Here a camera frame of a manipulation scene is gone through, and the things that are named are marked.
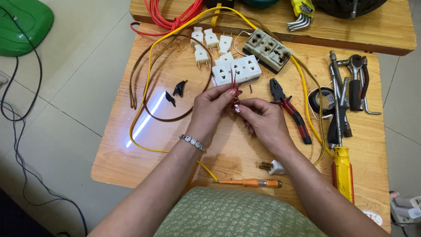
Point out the white power strip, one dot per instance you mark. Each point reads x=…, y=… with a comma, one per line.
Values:
x=406, y=207

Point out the orange tester screwdriver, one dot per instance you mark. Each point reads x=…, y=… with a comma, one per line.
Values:
x=253, y=183

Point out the red and black pliers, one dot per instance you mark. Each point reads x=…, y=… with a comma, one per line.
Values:
x=294, y=113

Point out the yellow hex key set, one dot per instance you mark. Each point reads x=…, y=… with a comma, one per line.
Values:
x=301, y=14

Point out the teal round object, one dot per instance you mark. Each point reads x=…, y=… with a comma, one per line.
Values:
x=259, y=3

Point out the person's right hand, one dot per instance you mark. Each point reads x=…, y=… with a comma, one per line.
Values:
x=268, y=123

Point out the white two-pin plug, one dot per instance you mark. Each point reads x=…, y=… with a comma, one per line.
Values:
x=211, y=38
x=201, y=55
x=224, y=59
x=225, y=43
x=197, y=35

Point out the black round device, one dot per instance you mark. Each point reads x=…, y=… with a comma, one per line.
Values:
x=348, y=8

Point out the white plug brass flat pins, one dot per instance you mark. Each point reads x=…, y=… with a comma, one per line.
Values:
x=275, y=168

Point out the black plug shell piece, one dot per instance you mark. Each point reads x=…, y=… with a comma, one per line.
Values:
x=170, y=98
x=180, y=89

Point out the round white sticker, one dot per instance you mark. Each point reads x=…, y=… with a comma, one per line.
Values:
x=372, y=217

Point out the green patterned garment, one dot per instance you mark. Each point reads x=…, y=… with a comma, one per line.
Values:
x=236, y=214

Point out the black insulating tape roll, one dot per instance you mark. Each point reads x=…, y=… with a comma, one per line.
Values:
x=315, y=100

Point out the person's left hand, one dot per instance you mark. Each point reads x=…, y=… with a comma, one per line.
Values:
x=205, y=110

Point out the green plastic base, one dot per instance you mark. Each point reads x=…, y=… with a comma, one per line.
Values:
x=21, y=28

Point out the clean white socket block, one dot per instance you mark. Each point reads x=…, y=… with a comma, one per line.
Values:
x=243, y=69

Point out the steel bent hex key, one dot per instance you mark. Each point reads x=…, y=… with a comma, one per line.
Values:
x=370, y=110

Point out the dirty socket strip black base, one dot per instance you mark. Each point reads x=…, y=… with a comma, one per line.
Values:
x=268, y=49

